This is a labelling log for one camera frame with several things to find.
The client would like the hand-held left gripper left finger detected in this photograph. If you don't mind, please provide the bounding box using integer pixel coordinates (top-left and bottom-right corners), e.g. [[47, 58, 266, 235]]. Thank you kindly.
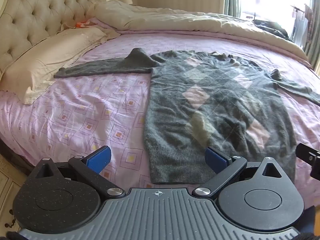
[[34, 145, 127, 201]]

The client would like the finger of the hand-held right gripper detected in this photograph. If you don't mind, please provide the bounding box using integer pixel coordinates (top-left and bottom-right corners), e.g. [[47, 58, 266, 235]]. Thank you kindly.
[[296, 142, 320, 178]]

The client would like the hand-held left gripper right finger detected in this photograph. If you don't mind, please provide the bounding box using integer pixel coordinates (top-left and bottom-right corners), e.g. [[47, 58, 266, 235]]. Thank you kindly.
[[191, 146, 288, 199]]

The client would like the grey argyle sweater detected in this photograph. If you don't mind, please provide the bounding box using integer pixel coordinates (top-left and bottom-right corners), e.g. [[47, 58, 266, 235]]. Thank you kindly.
[[54, 48, 320, 184]]

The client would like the dark clothes pile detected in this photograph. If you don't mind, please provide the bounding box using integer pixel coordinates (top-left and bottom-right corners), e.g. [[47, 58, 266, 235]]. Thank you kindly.
[[252, 19, 295, 42]]

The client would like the drying rack with clothes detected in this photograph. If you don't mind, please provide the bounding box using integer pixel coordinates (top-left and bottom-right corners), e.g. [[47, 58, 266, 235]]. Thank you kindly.
[[290, 4, 314, 48]]

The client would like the pink patterned bed sheet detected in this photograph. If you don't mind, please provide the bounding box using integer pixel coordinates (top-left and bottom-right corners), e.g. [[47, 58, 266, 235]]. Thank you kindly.
[[0, 17, 320, 205]]

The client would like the white ornate nightstand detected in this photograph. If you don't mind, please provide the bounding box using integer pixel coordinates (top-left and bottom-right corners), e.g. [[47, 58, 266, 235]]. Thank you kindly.
[[0, 152, 33, 233]]

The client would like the cream pillow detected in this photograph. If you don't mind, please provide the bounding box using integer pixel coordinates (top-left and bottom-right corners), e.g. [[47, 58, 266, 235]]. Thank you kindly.
[[0, 26, 120, 105]]

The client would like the beige duvet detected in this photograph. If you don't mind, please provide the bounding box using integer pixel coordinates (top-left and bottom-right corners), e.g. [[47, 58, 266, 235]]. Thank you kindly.
[[94, 0, 310, 68]]

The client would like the cream tufted headboard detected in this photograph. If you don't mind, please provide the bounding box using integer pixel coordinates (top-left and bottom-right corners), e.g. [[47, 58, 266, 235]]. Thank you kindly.
[[0, 0, 118, 80]]

